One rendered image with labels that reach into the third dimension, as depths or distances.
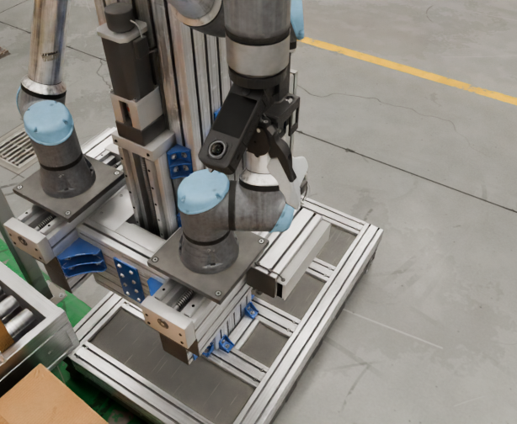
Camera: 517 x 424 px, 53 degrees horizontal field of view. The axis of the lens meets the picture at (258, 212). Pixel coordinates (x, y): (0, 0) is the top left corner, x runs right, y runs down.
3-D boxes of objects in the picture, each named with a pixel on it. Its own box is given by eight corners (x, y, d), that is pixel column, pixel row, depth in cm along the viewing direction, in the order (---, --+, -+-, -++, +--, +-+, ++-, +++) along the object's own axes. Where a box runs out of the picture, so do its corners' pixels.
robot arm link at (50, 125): (41, 172, 137) (25, 131, 127) (31, 145, 145) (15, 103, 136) (87, 159, 141) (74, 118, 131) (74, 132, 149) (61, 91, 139)
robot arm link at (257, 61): (269, 52, 56) (207, 34, 59) (268, 89, 60) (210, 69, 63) (301, 25, 61) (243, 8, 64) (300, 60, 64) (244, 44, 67)
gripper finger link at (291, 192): (328, 186, 74) (298, 131, 71) (309, 211, 71) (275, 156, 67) (311, 189, 77) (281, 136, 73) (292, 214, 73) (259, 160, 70)
